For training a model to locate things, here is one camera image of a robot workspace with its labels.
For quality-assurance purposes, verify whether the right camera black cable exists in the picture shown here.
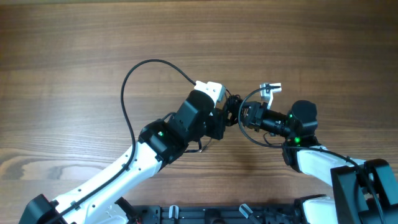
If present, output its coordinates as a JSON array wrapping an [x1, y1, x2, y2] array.
[[238, 84, 386, 224]]

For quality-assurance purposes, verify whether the left camera black cable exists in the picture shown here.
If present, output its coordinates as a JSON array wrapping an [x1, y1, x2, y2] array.
[[46, 58, 197, 224]]

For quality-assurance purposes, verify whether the camera black cable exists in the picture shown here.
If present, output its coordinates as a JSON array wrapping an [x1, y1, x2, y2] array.
[[46, 58, 197, 224], [238, 84, 386, 224]]

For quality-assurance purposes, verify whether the black usb cable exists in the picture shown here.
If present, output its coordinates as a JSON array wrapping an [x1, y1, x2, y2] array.
[[198, 88, 245, 153]]

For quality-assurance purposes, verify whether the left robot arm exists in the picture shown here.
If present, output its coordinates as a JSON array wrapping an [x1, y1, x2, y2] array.
[[19, 87, 225, 223]]

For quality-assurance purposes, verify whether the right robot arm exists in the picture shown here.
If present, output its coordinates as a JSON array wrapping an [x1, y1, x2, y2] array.
[[238, 100, 397, 223]]

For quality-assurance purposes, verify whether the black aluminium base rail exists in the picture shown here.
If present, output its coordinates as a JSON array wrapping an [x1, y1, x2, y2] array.
[[133, 204, 301, 224]]

